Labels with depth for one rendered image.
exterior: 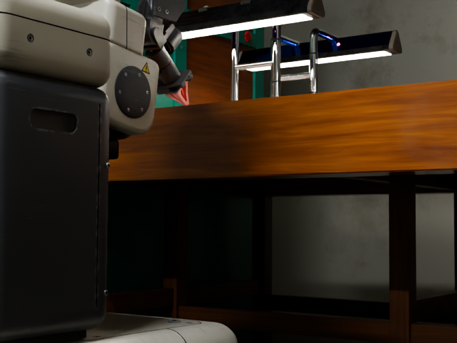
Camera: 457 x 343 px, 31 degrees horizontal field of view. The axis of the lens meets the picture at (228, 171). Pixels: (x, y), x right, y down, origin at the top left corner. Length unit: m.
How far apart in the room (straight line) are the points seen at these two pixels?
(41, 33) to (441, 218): 2.97
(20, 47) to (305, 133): 0.83
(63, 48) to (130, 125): 0.37
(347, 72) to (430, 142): 2.56
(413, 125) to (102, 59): 0.72
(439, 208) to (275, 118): 2.18
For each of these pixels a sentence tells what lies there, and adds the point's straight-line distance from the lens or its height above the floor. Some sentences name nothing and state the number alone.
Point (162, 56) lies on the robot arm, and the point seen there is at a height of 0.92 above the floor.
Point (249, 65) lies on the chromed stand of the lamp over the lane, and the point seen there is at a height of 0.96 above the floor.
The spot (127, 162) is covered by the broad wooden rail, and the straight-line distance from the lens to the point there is 2.17.
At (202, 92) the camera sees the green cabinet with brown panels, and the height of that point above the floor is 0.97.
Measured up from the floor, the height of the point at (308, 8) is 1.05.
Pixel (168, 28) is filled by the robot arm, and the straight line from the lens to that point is 2.29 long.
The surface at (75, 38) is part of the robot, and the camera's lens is 1.31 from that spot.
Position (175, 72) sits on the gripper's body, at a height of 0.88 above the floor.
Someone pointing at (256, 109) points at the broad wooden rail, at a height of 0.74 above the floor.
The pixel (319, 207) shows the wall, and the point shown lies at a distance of 4.28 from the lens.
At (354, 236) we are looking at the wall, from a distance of 4.18.
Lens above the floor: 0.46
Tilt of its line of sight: 4 degrees up
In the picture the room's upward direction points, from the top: straight up
